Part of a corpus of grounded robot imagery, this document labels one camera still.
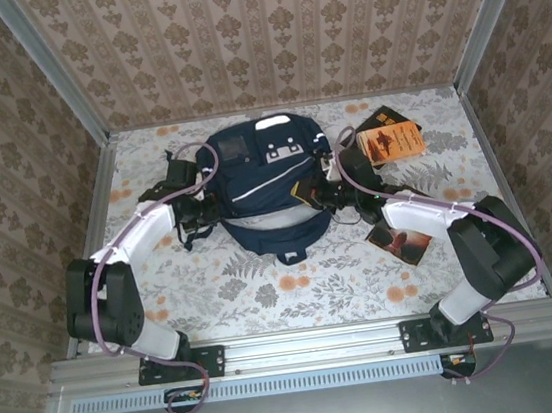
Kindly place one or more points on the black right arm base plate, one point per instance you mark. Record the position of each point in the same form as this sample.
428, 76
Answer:
415, 335

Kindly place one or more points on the black book with orange print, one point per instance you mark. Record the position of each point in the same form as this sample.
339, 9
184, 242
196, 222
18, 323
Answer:
385, 113

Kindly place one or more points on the aluminium front rail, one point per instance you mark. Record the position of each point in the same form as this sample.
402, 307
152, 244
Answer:
313, 345

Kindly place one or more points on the black controller board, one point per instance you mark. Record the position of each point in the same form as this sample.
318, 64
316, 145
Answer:
181, 398

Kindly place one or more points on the brown picture book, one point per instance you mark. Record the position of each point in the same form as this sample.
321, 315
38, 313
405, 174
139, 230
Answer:
406, 243

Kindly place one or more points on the aluminium corner post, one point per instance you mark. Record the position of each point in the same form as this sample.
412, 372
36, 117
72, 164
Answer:
47, 68
489, 14

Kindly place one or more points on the orange paperback book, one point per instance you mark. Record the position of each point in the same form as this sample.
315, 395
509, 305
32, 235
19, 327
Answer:
394, 141

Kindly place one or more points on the navy blue backpack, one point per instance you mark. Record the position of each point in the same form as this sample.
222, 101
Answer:
270, 202

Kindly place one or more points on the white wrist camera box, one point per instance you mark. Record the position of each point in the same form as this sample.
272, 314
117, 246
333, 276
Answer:
187, 230
327, 167

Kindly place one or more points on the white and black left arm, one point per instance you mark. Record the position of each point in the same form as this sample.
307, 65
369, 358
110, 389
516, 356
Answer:
117, 306

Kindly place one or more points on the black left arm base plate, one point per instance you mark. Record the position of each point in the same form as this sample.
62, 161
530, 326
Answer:
209, 361

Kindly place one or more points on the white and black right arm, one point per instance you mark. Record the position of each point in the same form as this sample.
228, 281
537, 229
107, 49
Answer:
493, 250

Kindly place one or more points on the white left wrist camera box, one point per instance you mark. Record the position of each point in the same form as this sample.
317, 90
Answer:
187, 230

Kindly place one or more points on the aluminium table side rail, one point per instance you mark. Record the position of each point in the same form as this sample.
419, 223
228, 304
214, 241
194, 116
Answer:
99, 203
491, 155

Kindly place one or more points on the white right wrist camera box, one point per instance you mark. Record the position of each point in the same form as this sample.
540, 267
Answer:
327, 167

